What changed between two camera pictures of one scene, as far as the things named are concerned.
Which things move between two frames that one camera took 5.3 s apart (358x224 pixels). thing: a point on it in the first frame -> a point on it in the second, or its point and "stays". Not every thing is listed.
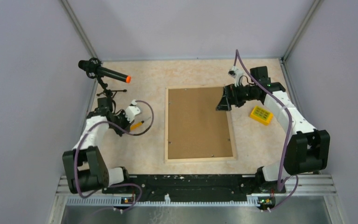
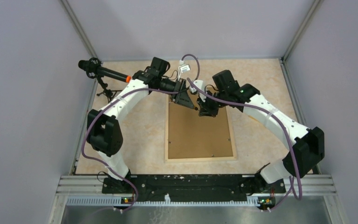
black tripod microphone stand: x=107 y=91 stays
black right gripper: x=230 y=96 -> x=204 y=108
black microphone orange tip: x=93 y=69 stays
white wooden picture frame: x=195 y=131 stays
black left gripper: x=127 y=126 -> x=182 y=97
